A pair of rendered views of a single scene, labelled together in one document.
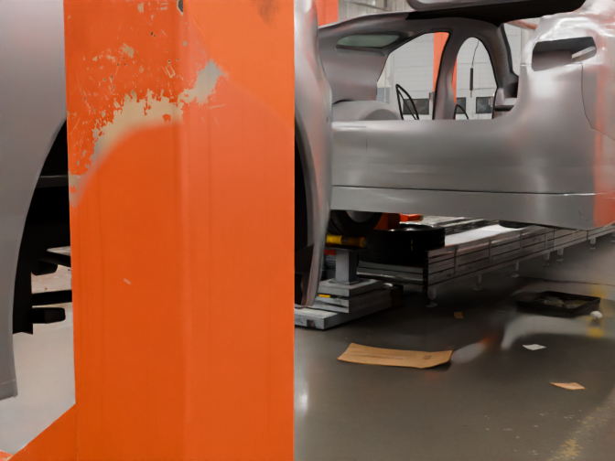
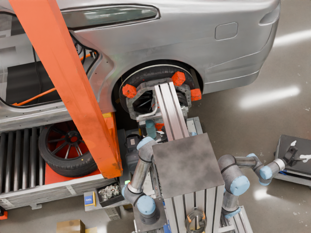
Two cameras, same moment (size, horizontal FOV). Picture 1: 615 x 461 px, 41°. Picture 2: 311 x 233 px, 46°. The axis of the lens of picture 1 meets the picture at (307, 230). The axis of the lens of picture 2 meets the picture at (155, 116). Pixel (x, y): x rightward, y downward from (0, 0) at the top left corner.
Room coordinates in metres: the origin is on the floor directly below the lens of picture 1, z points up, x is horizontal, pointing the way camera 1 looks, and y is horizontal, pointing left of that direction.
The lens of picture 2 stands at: (6.31, 1.34, 3.41)
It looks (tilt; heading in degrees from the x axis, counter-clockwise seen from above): 56 degrees down; 234
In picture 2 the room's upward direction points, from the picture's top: 11 degrees counter-clockwise
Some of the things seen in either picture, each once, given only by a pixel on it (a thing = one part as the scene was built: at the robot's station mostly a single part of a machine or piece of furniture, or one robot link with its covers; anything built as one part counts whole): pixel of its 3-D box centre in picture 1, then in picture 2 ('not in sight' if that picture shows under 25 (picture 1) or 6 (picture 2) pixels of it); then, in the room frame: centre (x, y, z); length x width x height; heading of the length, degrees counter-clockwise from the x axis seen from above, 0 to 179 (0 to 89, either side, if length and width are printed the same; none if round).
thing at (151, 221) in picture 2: not in sight; (148, 212); (5.92, 0.52, 0.87); 0.15 x 0.15 x 0.10
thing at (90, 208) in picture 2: not in sight; (109, 197); (5.99, 0.03, 0.44); 0.43 x 0.17 x 0.03; 144
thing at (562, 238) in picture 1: (528, 234); not in sight; (8.00, -2.19, 0.20); 1.00 x 0.86 x 0.39; 144
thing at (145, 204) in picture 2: not in sight; (146, 205); (5.92, 0.51, 0.98); 0.13 x 0.12 x 0.14; 91
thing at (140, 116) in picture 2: not in sight; (147, 104); (5.33, -0.07, 1.03); 0.19 x 0.18 x 0.11; 54
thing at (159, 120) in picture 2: not in sight; (160, 109); (5.22, -0.05, 0.85); 0.21 x 0.14 x 0.14; 54
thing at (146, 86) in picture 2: not in sight; (159, 102); (5.18, -0.11, 0.85); 0.54 x 0.07 x 0.54; 144
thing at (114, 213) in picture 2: not in sight; (111, 207); (6.02, 0.02, 0.21); 0.10 x 0.10 x 0.42; 54
